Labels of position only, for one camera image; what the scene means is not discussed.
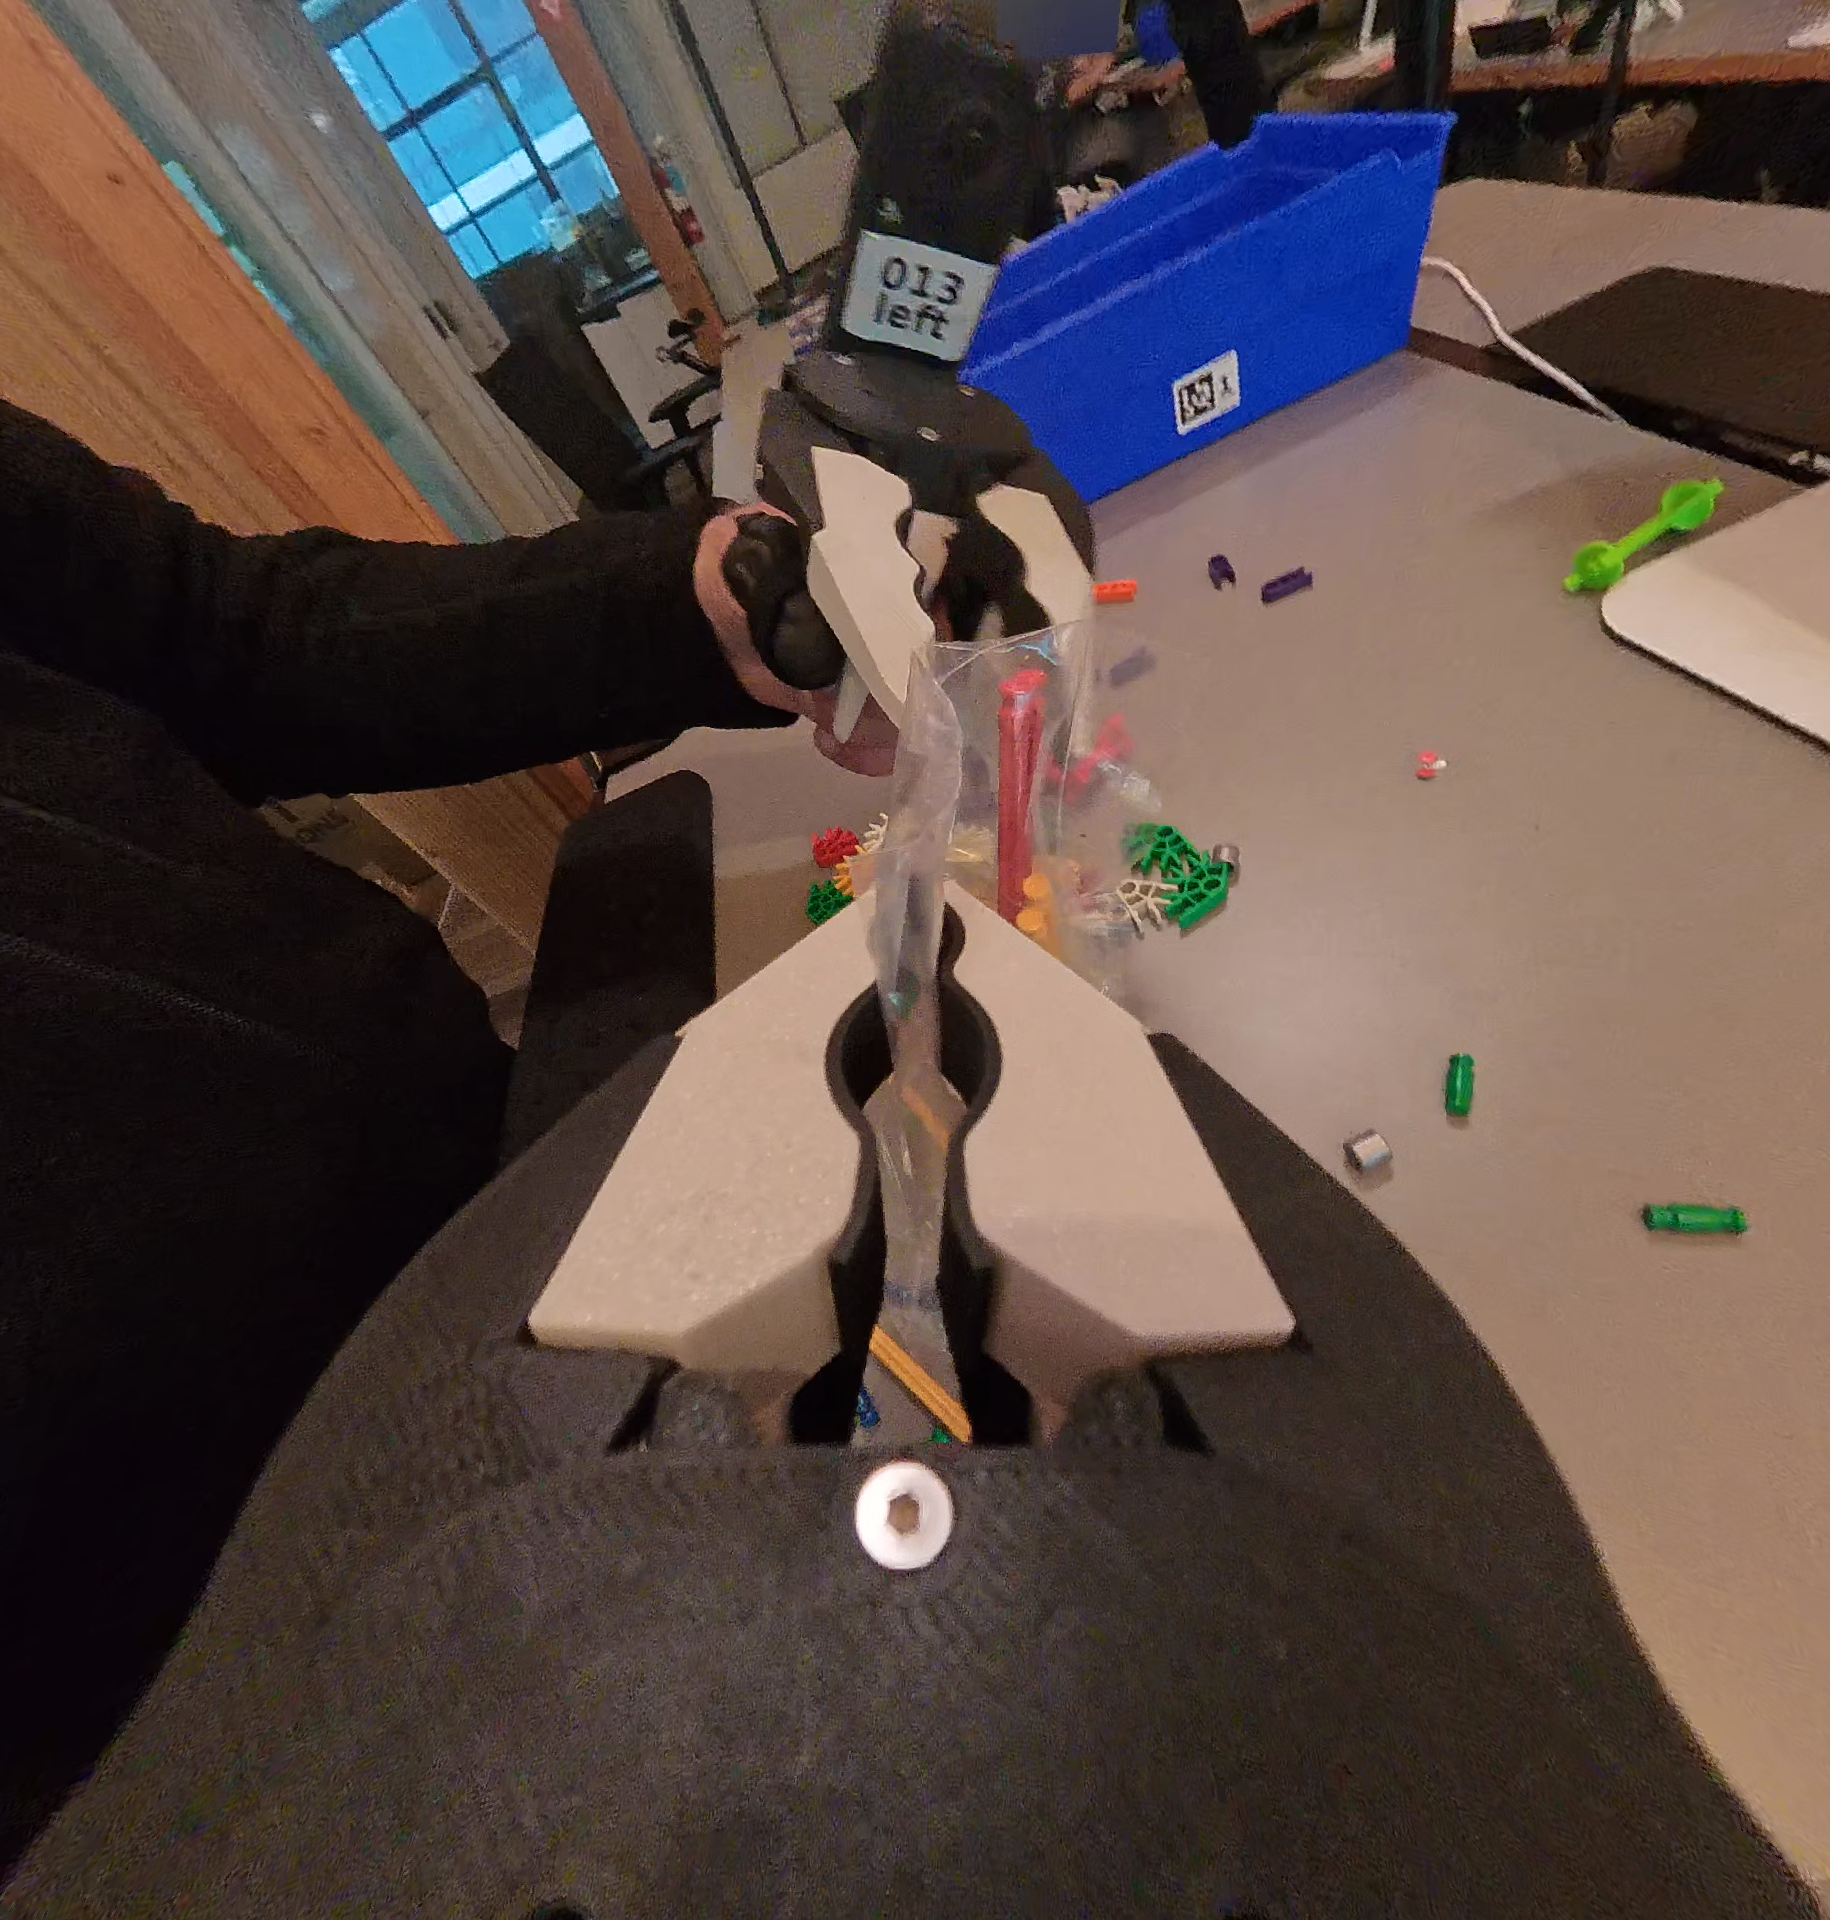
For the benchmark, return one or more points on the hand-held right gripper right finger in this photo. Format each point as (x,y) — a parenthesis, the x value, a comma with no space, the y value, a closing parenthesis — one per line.
(1125,1185)

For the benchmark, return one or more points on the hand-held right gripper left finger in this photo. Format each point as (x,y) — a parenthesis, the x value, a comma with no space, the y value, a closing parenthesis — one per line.
(706,1185)

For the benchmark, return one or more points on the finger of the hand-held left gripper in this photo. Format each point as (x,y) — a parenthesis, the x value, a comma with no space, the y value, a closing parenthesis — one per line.
(1042,546)
(863,571)

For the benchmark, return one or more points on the clear bag of colourful rods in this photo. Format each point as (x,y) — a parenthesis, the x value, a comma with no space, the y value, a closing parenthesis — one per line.
(931,796)

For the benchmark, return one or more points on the white stand with wooden board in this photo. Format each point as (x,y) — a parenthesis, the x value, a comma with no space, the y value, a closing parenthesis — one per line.
(1771,615)

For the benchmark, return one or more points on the person's left forearm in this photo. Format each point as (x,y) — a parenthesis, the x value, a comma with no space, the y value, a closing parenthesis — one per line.
(405,646)

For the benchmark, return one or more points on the person's left hand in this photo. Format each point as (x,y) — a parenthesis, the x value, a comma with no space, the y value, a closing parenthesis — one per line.
(735,646)

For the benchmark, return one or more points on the grey cylindrical spacer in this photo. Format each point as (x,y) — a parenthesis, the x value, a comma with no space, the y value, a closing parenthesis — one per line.
(1367,1153)

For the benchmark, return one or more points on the scattered loose plastic connectors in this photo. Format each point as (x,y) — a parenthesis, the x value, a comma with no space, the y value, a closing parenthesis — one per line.
(1186,885)

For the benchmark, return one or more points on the blue plastic bin with tag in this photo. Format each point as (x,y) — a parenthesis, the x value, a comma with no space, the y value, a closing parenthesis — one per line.
(1275,301)

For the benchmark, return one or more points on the black office chair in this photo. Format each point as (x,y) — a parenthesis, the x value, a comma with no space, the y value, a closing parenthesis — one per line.
(570,390)

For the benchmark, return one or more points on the short dark green rod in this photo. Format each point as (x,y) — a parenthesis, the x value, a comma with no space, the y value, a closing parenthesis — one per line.
(1461,1084)
(1696,1218)

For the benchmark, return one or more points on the person's black clothing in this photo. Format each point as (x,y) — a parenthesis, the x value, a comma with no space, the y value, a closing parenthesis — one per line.
(180,1200)

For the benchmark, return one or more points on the lime green toy rod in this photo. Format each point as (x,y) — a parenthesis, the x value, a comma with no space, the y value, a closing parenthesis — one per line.
(1642,536)

